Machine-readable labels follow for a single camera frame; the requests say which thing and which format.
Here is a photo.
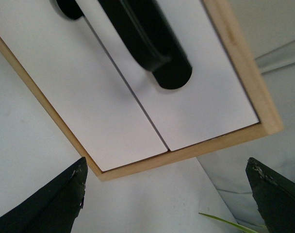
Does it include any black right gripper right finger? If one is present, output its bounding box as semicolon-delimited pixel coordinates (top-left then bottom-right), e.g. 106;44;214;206
246;157;295;233

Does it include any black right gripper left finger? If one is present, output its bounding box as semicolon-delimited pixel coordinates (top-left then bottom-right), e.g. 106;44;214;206
0;157;88;233

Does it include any white drawer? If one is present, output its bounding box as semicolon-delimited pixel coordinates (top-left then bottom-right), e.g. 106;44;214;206
78;0;259;151
0;0;166;171

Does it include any wooden drawer cabinet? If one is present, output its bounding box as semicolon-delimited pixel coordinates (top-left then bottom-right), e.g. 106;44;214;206
0;0;283;181

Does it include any green striped plant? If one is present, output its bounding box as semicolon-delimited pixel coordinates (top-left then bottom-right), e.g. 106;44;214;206
198;212;259;233

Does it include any grey curtain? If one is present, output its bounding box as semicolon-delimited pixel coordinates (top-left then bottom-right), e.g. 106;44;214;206
198;0;295;233

